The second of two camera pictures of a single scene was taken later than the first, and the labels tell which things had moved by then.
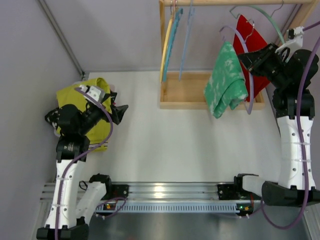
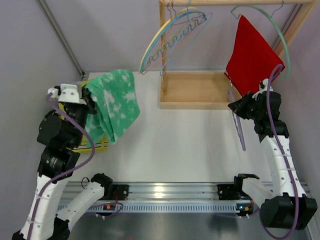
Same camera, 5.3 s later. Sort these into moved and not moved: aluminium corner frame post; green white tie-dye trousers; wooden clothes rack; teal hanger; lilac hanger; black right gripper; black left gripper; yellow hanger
Moved: green white tie-dye trousers; yellow hanger; black right gripper; black left gripper; lilac hanger; teal hanger
Not moved: aluminium corner frame post; wooden clothes rack
